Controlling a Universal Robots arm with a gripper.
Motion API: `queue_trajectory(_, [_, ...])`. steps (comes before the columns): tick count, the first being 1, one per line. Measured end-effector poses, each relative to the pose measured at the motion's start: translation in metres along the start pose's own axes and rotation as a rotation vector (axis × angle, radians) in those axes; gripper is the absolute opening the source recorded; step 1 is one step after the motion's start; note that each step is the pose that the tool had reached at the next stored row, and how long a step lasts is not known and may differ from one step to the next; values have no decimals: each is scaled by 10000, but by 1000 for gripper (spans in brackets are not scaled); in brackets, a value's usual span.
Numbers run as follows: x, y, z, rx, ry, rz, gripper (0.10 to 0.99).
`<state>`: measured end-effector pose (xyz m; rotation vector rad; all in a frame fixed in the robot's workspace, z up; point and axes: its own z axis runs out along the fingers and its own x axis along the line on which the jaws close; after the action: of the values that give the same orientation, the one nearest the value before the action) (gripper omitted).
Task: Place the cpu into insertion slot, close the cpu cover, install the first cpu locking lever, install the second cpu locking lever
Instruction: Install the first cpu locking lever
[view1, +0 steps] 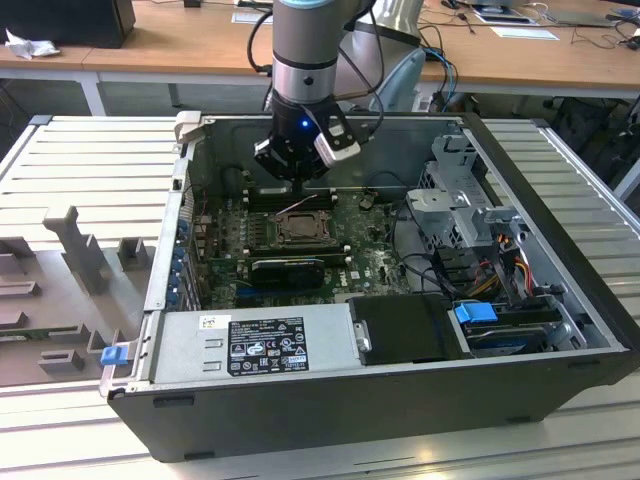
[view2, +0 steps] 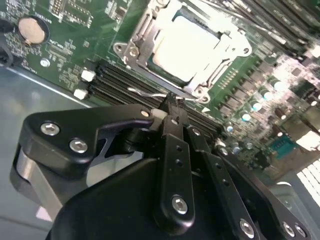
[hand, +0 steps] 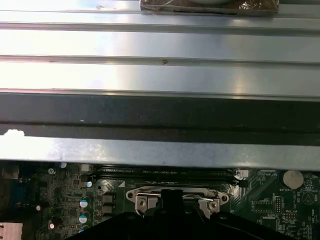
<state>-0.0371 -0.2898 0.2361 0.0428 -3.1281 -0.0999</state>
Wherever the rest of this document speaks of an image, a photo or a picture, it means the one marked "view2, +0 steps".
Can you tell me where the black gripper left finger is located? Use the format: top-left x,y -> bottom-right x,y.
9,93 -> 196,236

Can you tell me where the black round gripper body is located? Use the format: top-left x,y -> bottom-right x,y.
51,157 -> 233,240

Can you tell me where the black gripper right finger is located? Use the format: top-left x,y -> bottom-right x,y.
174,96 -> 315,240

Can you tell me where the thin wire locking lever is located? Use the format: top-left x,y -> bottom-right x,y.
126,86 -> 205,103

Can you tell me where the metal socket cover frame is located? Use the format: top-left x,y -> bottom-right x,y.
129,0 -> 247,98

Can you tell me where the silver square CPU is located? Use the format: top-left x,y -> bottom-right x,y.
149,12 -> 226,83

